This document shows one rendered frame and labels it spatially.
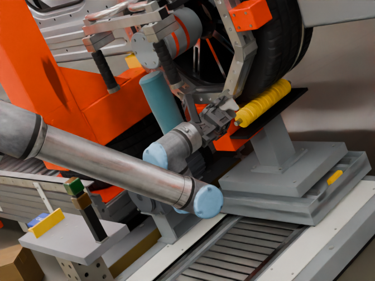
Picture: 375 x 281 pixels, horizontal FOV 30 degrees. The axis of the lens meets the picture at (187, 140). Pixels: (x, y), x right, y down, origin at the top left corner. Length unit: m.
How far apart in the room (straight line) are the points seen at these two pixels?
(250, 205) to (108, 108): 0.64
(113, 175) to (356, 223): 0.94
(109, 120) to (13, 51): 0.45
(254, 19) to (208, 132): 0.35
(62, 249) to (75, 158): 0.53
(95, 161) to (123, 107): 0.98
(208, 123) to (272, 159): 0.56
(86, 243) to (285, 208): 0.72
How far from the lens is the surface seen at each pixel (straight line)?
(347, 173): 2.52
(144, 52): 2.23
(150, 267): 2.64
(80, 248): 2.12
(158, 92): 2.35
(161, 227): 2.74
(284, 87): 2.43
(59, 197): 2.99
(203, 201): 1.84
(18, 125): 1.66
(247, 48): 2.14
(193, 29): 2.27
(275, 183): 2.47
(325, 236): 2.36
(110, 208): 2.79
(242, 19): 2.07
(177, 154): 1.95
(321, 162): 2.50
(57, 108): 2.54
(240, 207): 2.63
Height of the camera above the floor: 1.29
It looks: 19 degrees down
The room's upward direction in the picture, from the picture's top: 24 degrees counter-clockwise
